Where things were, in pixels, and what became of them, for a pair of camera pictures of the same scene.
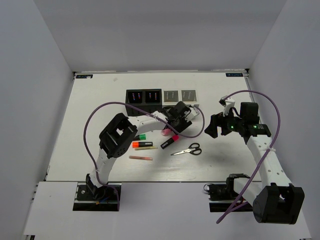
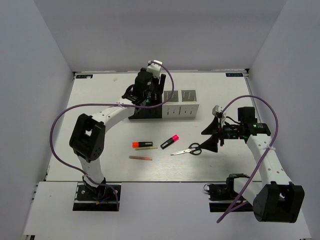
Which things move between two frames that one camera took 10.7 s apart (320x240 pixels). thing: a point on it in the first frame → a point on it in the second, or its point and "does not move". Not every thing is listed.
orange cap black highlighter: [137, 144] does not move
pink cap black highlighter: [174, 138] does not move
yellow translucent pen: [139, 148] does not move
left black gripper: [185, 125] → [159, 88]
